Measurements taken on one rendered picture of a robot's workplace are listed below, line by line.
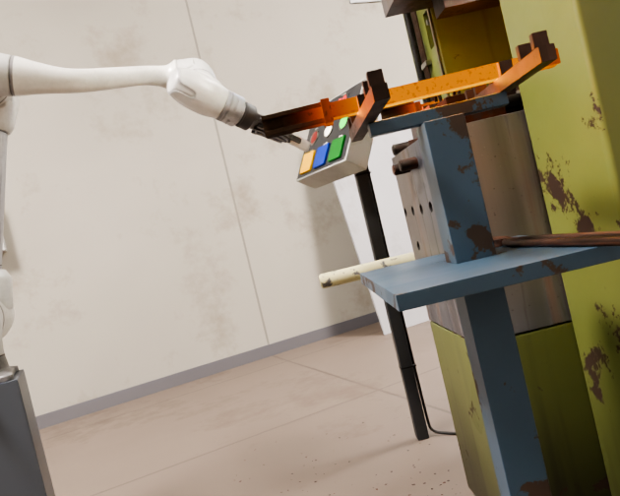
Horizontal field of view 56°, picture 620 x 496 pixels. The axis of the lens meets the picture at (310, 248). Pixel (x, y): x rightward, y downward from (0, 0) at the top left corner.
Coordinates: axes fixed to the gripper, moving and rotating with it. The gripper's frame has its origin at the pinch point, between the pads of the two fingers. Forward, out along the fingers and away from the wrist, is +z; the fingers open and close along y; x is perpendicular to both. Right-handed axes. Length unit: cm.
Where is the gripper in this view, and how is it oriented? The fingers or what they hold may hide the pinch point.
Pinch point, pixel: (298, 142)
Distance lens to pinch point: 180.7
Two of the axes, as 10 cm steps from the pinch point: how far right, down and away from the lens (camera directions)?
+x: 2.5, -9.4, 2.3
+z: 8.3, 3.3, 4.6
